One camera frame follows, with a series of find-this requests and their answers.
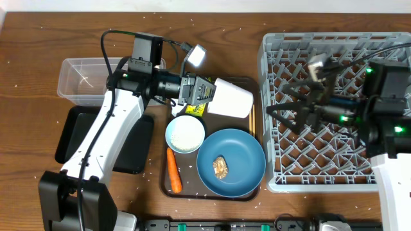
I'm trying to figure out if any pile of rice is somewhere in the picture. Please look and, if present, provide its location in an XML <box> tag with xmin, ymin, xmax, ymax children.
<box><xmin>170</xmin><ymin>126</ymin><xmax>203</xmax><ymax>153</ymax></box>

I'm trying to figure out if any black waste tray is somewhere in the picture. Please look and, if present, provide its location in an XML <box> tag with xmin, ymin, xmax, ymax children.
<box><xmin>55</xmin><ymin>106</ymin><xmax>154</xmax><ymax>175</ymax></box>

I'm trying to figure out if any brown food scrap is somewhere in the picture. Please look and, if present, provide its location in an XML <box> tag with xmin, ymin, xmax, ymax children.
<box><xmin>213</xmin><ymin>156</ymin><xmax>228</xmax><ymax>180</ymax></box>

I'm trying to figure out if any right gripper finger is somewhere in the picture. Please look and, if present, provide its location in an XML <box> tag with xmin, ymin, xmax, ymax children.
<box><xmin>265</xmin><ymin>101</ymin><xmax>304</xmax><ymax>134</ymax></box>
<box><xmin>282</xmin><ymin>80</ymin><xmax>324</xmax><ymax>103</ymax></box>

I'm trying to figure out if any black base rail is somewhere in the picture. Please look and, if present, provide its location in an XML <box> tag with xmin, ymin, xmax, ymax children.
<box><xmin>137</xmin><ymin>219</ymin><xmax>354</xmax><ymax>231</ymax></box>

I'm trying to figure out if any orange carrot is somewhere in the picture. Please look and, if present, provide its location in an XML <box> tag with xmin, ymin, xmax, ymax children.
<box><xmin>166</xmin><ymin>147</ymin><xmax>182</xmax><ymax>193</ymax></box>

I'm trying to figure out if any white tissue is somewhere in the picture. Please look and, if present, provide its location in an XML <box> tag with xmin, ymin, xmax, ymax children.
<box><xmin>171</xmin><ymin>105</ymin><xmax>186</xmax><ymax>117</ymax></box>

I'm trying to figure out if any yellow snack wrapper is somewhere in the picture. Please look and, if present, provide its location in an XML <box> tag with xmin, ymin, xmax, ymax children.
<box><xmin>185</xmin><ymin>103</ymin><xmax>206</xmax><ymax>117</ymax></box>

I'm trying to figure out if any light blue rice bowl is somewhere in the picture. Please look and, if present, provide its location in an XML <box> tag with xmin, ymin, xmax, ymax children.
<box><xmin>164</xmin><ymin>115</ymin><xmax>206</xmax><ymax>154</ymax></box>

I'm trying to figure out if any clear plastic bin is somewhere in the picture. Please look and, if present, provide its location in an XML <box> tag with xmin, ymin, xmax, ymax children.
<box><xmin>57</xmin><ymin>57</ymin><xmax>167</xmax><ymax>107</ymax></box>

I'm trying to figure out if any light blue cup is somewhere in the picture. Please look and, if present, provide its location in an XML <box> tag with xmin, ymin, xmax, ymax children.
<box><xmin>207</xmin><ymin>78</ymin><xmax>254</xmax><ymax>119</ymax></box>

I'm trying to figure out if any brown serving tray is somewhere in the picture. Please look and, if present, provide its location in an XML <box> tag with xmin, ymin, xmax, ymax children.
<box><xmin>159</xmin><ymin>76</ymin><xmax>261</xmax><ymax>202</ymax></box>

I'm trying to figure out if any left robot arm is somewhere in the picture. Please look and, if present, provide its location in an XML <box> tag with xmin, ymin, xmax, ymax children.
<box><xmin>39</xmin><ymin>33</ymin><xmax>216</xmax><ymax>230</ymax></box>

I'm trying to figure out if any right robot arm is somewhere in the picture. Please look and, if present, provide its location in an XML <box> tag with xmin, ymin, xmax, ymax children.
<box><xmin>266</xmin><ymin>58</ymin><xmax>410</xmax><ymax>230</ymax></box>

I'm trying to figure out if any grey dishwasher rack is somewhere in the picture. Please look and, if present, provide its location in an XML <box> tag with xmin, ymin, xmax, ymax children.
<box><xmin>257</xmin><ymin>32</ymin><xmax>410</xmax><ymax>193</ymax></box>

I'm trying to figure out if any dark blue plate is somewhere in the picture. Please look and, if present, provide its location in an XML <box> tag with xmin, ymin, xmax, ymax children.
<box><xmin>197</xmin><ymin>128</ymin><xmax>266</xmax><ymax>198</ymax></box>

